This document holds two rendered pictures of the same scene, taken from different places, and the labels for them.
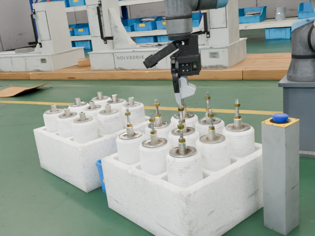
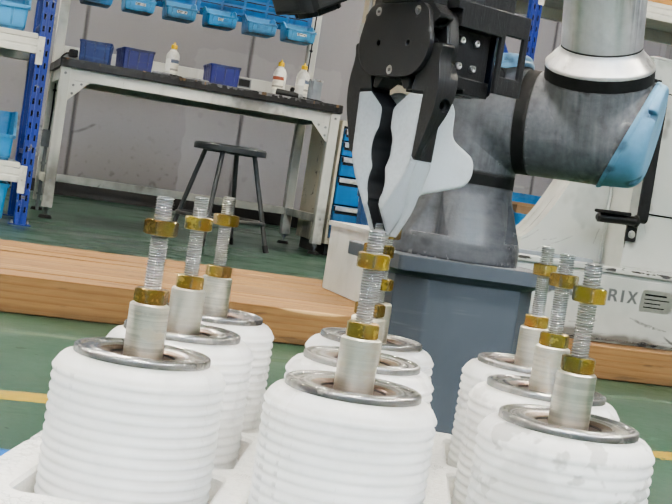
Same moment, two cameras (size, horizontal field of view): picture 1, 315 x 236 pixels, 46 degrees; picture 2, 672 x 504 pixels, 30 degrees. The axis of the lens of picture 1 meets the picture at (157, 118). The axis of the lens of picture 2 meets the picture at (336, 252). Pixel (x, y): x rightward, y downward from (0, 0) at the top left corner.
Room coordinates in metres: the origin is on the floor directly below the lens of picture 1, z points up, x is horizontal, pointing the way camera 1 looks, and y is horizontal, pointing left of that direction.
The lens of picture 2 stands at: (0.57, 0.54, 0.36)
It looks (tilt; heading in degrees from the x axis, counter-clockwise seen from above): 3 degrees down; 312
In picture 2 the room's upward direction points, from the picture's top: 9 degrees clockwise
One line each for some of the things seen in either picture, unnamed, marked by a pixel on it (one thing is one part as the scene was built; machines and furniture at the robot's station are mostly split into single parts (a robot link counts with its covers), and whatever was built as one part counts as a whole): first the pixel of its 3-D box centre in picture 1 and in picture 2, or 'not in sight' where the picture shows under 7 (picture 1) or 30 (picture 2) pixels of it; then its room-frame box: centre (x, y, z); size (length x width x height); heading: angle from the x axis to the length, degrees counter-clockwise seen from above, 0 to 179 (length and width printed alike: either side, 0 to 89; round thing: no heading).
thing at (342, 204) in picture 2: not in sight; (360, 192); (4.98, -4.46, 0.34); 0.59 x 0.47 x 0.69; 150
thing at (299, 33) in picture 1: (308, 35); (479, 112); (1.42, -0.61, 0.47); 0.13 x 0.12 x 0.14; 21
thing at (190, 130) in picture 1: (183, 131); (361, 362); (1.09, -0.07, 0.25); 0.08 x 0.08 x 0.01
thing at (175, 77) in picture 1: (176, 77); (423, 90); (1.07, -0.07, 0.43); 0.05 x 0.02 x 0.09; 168
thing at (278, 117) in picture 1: (280, 118); not in sight; (0.91, -0.32, 0.32); 0.04 x 0.04 x 0.02
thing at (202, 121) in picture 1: (209, 121); (371, 341); (1.16, -0.17, 0.25); 0.08 x 0.08 x 0.01
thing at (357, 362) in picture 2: (153, 138); (356, 366); (1.01, 0.02, 0.26); 0.02 x 0.02 x 0.03
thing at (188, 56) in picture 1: (184, 55); (446, 3); (1.08, -0.10, 0.49); 0.09 x 0.08 x 0.12; 78
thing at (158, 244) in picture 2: (128, 120); (155, 264); (1.11, 0.09, 0.30); 0.01 x 0.01 x 0.08
